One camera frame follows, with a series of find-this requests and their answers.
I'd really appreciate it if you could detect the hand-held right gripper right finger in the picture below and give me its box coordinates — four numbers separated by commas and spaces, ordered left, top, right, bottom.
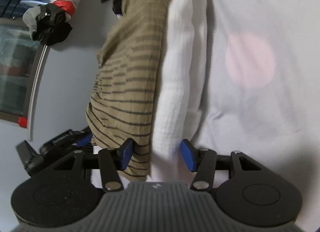
180, 139, 265, 192

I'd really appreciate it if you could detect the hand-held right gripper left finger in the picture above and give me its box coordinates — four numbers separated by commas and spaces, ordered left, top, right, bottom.
51, 138, 134, 192

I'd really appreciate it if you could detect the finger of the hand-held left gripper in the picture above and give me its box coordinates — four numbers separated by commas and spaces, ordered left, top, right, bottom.
76, 134, 94, 149

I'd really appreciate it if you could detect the tan striped shirt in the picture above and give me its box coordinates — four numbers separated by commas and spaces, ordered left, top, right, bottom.
86, 0, 173, 182

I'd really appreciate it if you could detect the white garment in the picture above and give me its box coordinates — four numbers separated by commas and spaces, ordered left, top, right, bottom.
90, 0, 213, 187

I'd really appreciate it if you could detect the polka dot bed sheet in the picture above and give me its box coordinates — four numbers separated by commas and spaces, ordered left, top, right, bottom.
195, 0, 320, 222

